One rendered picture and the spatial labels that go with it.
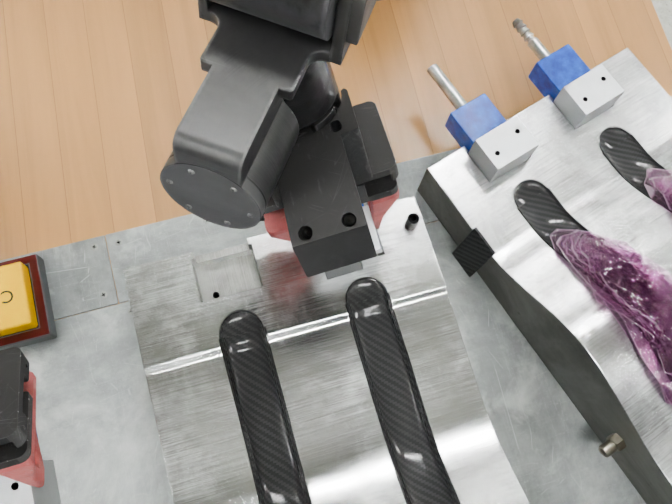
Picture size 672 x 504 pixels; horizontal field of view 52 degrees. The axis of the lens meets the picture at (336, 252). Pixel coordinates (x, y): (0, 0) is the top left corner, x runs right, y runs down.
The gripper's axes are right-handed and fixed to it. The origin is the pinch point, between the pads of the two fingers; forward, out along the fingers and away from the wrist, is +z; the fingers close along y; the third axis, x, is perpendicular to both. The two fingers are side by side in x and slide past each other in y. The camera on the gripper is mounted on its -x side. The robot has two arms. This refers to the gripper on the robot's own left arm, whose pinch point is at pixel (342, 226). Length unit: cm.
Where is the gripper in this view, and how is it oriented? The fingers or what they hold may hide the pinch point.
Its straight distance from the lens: 54.6
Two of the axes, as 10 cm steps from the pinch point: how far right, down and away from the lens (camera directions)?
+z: 2.2, 5.2, 8.3
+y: 9.5, -2.9, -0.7
